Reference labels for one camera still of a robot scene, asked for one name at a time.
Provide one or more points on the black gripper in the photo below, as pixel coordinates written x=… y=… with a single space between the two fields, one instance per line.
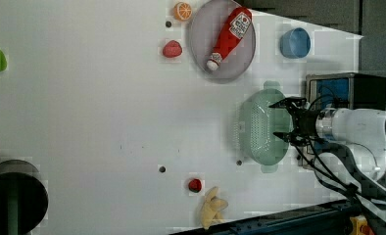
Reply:
x=304 y=121

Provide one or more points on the green plastic strainer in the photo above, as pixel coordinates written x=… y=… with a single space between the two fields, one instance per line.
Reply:
x=256 y=126

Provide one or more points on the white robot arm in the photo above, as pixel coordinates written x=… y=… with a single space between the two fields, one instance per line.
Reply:
x=361 y=131

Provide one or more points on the silver toaster oven blue door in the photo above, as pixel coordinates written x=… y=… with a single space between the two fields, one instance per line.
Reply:
x=345 y=90

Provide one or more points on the blue plastic cup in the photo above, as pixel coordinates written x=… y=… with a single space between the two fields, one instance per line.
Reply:
x=295 y=43

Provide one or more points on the red plush ketchup bottle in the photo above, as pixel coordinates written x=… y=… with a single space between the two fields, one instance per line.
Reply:
x=231 y=34

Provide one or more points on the yellow plush banana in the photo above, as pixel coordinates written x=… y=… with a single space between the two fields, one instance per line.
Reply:
x=211 y=209

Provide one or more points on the small red round toy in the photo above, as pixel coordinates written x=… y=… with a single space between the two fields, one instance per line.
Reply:
x=195 y=185

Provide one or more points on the grey round plate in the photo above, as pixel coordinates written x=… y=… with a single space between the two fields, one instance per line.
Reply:
x=203 y=33

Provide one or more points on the red strawberry toy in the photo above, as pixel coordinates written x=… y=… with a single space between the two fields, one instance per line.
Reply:
x=172 y=49

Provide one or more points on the orange slice toy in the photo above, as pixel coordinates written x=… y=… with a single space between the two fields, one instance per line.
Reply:
x=182 y=11

